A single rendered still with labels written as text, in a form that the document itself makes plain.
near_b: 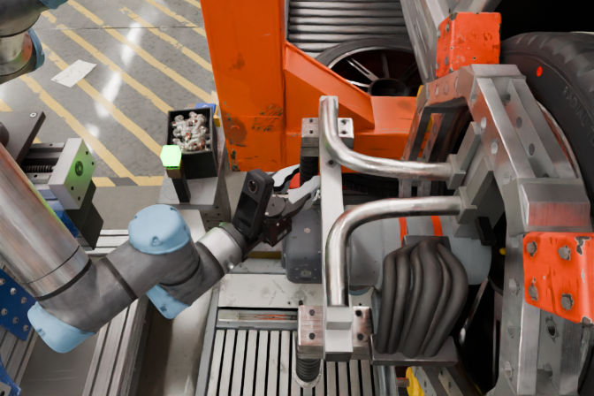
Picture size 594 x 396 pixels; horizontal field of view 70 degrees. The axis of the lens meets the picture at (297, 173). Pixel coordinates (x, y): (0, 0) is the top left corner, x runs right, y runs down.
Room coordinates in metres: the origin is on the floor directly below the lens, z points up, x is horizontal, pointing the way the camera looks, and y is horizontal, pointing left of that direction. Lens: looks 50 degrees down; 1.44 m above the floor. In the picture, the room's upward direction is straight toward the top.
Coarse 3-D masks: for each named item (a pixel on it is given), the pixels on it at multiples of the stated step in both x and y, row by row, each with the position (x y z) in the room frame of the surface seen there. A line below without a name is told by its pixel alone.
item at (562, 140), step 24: (552, 120) 0.38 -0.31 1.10; (456, 144) 0.59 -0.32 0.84; (576, 168) 0.30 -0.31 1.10; (504, 216) 0.42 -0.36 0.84; (504, 240) 0.39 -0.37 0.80; (504, 264) 0.35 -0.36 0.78; (480, 288) 0.33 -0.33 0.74; (480, 312) 0.31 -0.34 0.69; (456, 336) 0.29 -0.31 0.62; (480, 336) 0.29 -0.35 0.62; (480, 360) 0.24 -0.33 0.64; (480, 384) 0.19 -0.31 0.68
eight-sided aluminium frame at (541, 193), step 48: (432, 96) 0.56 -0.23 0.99; (480, 96) 0.41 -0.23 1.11; (528, 96) 0.40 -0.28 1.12; (432, 144) 0.59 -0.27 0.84; (528, 144) 0.34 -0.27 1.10; (528, 192) 0.25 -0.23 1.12; (576, 192) 0.25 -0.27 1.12; (528, 336) 0.15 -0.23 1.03; (576, 336) 0.15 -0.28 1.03; (432, 384) 0.18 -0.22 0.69; (528, 384) 0.11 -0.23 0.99; (576, 384) 0.11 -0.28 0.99
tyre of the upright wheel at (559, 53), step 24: (504, 48) 0.55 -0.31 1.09; (528, 48) 0.49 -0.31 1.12; (552, 48) 0.45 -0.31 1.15; (576, 48) 0.42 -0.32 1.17; (528, 72) 0.47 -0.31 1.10; (552, 72) 0.42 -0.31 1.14; (576, 72) 0.38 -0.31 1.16; (552, 96) 0.40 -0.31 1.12; (576, 96) 0.36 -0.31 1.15; (456, 120) 0.61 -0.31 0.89; (576, 120) 0.34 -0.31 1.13; (576, 144) 0.32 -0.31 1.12; (432, 192) 0.59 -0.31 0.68
